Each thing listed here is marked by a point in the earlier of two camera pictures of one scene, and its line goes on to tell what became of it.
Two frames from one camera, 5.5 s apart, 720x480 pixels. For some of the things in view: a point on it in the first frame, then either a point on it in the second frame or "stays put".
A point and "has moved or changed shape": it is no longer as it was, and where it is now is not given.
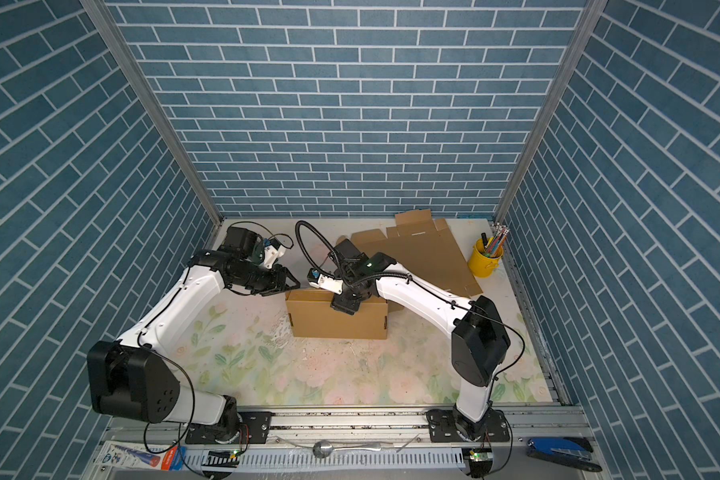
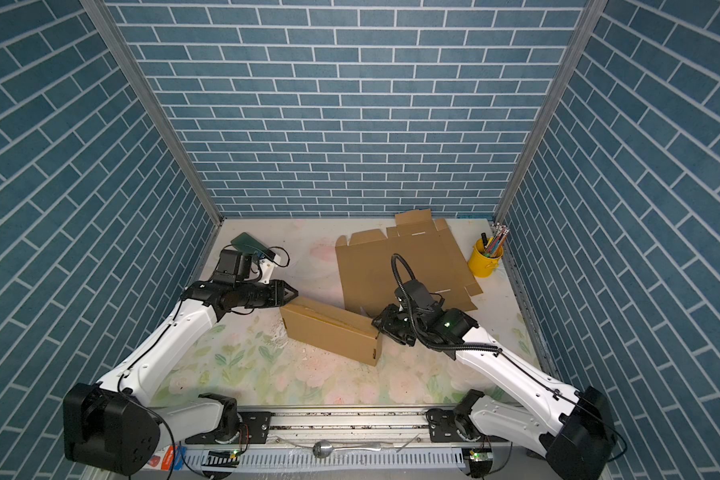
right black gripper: (339, 303) to (386, 322)
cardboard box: (311, 315) has moved or changed shape
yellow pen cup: (481, 264) stays put
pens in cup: (493, 246) stays put
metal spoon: (325, 449) stays put
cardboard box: (422, 246) stays put
